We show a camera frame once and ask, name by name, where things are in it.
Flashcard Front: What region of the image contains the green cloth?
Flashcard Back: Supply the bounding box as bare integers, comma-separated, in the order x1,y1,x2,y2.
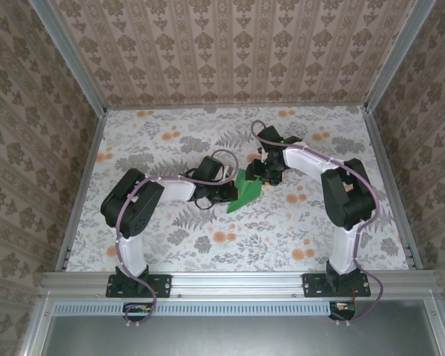
226,167,263,214

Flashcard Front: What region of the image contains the floral patterned table cover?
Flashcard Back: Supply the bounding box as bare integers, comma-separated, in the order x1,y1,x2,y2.
65,106,412,272

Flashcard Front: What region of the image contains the black connector board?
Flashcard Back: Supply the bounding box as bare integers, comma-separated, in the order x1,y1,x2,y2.
122,302,154,323
328,301,357,322

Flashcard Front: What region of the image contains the grey metal panel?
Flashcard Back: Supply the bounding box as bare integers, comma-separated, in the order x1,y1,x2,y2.
40,300,441,356

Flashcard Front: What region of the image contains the thin black cable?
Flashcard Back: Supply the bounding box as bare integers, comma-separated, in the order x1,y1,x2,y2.
191,195,217,211

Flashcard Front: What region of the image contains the thin aluminium frame rail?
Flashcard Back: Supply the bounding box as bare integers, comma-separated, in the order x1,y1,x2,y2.
55,109,108,271
105,103,368,111
365,109,424,271

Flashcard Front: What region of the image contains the wide aluminium frame rail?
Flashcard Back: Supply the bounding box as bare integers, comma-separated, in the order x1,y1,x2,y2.
40,270,441,300

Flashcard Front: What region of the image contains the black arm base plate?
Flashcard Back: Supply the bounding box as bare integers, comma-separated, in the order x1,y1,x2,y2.
303,273,372,299
105,273,172,299

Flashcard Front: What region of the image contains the grey slotted cable duct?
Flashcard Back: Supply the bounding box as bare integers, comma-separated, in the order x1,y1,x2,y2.
53,301,334,317

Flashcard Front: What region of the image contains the purple cable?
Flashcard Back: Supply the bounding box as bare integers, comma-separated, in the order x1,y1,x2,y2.
251,119,383,327
115,148,240,329

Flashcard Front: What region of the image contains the aluminium frame post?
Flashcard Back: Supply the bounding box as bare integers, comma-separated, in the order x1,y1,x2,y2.
28,0,108,114
363,0,439,111

